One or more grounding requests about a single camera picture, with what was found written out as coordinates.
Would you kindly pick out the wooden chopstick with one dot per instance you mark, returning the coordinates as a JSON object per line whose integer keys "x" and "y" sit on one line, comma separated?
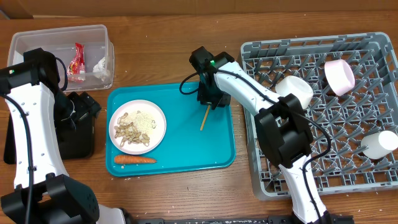
{"x": 205, "y": 117}

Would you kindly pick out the white bowl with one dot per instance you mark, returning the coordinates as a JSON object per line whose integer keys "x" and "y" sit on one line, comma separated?
{"x": 296, "y": 86}

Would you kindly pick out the teal serving tray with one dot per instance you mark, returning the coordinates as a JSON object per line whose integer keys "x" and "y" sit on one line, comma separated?
{"x": 184, "y": 147}

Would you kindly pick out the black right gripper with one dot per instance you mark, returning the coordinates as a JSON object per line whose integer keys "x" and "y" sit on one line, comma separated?
{"x": 205, "y": 98}

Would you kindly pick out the pink bowl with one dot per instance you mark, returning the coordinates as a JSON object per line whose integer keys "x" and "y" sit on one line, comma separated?
{"x": 339, "y": 76}

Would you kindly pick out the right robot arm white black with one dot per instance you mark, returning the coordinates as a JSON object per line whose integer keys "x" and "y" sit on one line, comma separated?
{"x": 282, "y": 129}

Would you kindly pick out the grey dishwasher rack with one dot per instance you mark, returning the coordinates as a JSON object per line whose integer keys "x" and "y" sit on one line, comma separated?
{"x": 339, "y": 123}

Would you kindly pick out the white cup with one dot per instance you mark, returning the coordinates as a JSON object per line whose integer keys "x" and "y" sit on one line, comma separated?
{"x": 379, "y": 144}

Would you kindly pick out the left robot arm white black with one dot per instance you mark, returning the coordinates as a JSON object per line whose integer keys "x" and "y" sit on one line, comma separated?
{"x": 43, "y": 191}

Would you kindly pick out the orange carrot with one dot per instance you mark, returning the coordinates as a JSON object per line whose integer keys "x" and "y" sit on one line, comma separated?
{"x": 129, "y": 159}

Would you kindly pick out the red snack wrapper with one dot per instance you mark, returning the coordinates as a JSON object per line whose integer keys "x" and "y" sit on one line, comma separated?
{"x": 76, "y": 69}

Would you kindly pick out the black plastic tray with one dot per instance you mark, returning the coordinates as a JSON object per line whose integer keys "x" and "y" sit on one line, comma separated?
{"x": 77, "y": 142}

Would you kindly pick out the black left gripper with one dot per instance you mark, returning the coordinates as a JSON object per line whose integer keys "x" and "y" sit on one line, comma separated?
{"x": 85, "y": 104}

